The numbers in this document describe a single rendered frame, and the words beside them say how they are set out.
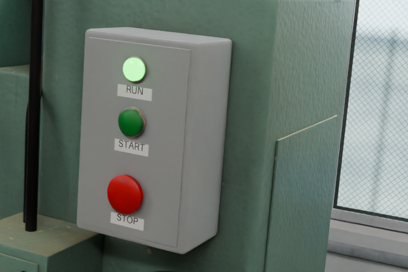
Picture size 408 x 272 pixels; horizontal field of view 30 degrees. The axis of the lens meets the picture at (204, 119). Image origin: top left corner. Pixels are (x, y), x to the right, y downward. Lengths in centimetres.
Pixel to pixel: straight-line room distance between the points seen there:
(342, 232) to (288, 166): 154
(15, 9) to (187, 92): 32
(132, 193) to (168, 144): 5
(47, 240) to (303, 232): 24
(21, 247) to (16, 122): 17
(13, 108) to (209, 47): 28
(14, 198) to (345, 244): 150
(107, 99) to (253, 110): 11
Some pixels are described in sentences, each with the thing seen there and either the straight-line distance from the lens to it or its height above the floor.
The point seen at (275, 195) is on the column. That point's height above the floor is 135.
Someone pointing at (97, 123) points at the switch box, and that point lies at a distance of 59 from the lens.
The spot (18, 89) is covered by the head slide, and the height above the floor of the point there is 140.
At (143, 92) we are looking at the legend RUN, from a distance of 56.
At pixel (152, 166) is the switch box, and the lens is 57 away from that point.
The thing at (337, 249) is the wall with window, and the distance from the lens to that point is 219.
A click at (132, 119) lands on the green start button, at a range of 56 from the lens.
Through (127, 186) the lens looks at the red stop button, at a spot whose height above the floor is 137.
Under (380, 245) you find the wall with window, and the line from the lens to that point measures 217.
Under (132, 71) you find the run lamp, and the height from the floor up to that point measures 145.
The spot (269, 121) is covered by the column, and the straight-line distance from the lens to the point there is 60.
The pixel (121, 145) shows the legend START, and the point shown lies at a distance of 58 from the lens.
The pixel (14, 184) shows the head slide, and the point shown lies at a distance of 79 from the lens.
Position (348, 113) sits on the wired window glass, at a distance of 218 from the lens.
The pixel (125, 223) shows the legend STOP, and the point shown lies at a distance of 59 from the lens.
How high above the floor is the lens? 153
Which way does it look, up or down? 11 degrees down
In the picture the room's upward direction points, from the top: 4 degrees clockwise
